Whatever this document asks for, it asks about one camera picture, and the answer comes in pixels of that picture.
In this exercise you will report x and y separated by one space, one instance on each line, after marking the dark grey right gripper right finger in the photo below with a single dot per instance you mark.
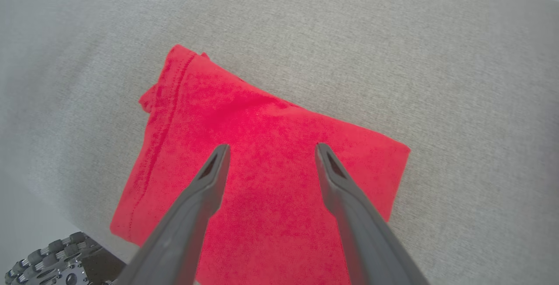
362 232

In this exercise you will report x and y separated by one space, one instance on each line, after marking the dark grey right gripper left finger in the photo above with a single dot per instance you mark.
183 232

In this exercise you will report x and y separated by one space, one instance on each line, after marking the red white-sleeved Bulls jersey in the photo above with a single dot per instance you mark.
262 123

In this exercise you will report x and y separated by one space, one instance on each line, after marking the grey omni wheel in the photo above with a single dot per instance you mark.
52 254

